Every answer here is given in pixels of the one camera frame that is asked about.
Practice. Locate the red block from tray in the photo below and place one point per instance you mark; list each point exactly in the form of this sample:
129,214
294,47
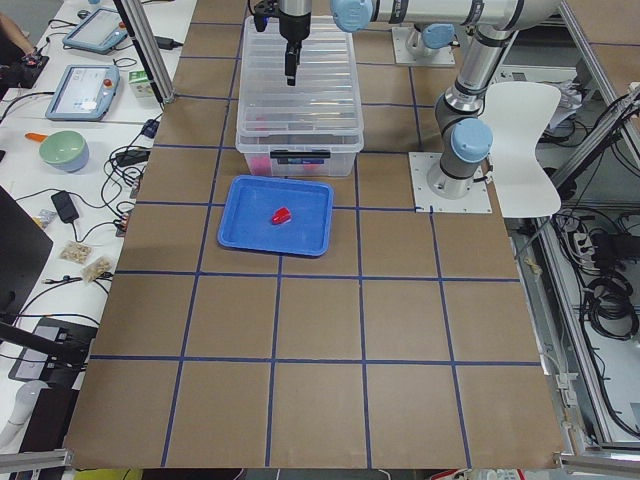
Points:
281,216

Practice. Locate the green white carton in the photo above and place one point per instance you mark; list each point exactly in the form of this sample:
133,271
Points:
139,84

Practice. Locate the toy carrot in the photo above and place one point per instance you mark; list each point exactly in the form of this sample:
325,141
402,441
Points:
36,137

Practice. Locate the white plastic chair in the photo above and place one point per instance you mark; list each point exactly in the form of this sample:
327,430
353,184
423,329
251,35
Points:
518,113

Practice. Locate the black power adapter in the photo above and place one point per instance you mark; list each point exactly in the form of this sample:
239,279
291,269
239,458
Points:
65,207

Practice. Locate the green and blue bowl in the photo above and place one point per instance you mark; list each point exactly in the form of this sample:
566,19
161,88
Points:
67,151

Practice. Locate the blue plastic tray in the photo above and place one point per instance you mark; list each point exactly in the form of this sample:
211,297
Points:
251,202

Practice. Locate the clear plastic box lid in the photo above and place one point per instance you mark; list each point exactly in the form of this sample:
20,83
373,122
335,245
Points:
325,98

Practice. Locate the clear plastic storage box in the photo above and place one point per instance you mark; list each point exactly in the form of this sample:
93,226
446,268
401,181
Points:
343,151

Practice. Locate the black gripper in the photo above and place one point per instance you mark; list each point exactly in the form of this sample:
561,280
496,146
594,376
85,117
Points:
292,29

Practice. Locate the aluminium frame post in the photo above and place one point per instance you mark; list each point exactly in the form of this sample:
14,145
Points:
139,30

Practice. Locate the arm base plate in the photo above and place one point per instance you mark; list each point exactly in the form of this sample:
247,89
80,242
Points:
435,192
442,59

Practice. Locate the blue teach pendant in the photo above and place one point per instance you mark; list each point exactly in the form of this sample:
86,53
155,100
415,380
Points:
85,93
99,32

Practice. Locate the red block in box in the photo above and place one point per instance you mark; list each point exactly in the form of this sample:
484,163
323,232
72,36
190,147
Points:
260,165

